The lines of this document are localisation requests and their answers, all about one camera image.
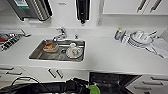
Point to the stainless steel dishwasher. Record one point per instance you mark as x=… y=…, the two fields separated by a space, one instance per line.
x=113 y=81

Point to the white wall cabinet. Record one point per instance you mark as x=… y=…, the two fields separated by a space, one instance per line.
x=133 y=6

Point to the small clear jar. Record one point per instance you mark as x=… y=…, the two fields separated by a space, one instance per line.
x=125 y=37

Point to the small wall label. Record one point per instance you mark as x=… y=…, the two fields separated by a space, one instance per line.
x=61 y=3

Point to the steel paper towel dispenser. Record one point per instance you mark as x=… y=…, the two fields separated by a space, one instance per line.
x=30 y=8

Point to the stainless steel sink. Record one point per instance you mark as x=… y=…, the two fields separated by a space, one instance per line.
x=36 y=55

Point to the white patterned plate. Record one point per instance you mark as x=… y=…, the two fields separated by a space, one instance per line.
x=74 y=52

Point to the chrome faucet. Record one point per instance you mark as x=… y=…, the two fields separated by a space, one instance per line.
x=60 y=34

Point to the blue dish soap bottle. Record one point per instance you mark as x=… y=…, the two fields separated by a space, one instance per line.
x=118 y=34

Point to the grey white dish cloth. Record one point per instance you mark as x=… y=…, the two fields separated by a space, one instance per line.
x=15 y=32

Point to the white sink base cabinet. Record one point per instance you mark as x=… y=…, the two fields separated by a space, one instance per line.
x=66 y=74

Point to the black soap dispenser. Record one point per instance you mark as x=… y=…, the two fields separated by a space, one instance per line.
x=82 y=10

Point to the white drawer unit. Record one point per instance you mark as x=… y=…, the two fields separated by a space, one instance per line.
x=13 y=74
x=151 y=83

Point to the white wall outlet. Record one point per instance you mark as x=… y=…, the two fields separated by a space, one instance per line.
x=99 y=21

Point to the stack of white plates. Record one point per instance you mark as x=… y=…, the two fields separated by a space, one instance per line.
x=141 y=39

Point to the white cup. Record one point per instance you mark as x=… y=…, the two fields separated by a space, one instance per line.
x=73 y=45

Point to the white dish towel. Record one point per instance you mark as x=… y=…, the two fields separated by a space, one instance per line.
x=160 y=46

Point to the small chrome sink knob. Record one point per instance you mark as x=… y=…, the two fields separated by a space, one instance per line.
x=76 y=35

